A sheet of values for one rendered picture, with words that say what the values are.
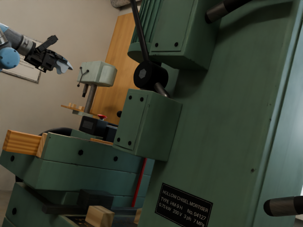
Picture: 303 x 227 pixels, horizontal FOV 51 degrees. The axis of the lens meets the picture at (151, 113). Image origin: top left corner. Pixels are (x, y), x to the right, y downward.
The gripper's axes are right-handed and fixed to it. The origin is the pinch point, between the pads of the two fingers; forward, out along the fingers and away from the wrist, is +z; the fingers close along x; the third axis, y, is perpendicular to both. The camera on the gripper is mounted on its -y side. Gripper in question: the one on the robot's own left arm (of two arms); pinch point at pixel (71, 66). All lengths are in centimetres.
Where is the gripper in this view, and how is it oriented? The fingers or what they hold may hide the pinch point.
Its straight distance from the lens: 153.0
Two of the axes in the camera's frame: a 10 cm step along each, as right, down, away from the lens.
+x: 6.8, -0.6, -7.3
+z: 6.9, 3.8, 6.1
